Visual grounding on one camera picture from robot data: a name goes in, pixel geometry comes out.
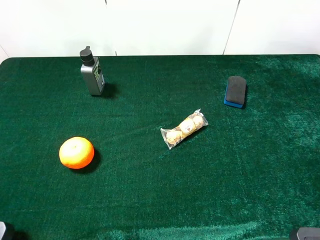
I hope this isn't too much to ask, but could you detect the blue black whiteboard eraser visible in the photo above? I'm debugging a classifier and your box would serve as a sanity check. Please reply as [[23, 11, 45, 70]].
[[223, 76, 247, 109]]

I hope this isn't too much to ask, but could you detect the grey bottle with black cap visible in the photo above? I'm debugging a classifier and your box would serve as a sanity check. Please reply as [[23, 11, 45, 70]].
[[79, 46, 105, 96]]

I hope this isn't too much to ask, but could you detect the orange mandarin fruit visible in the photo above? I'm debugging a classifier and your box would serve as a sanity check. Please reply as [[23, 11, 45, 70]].
[[58, 136, 95, 170]]

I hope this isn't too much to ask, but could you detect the green felt table cover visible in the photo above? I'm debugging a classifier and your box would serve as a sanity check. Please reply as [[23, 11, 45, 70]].
[[0, 54, 320, 240]]

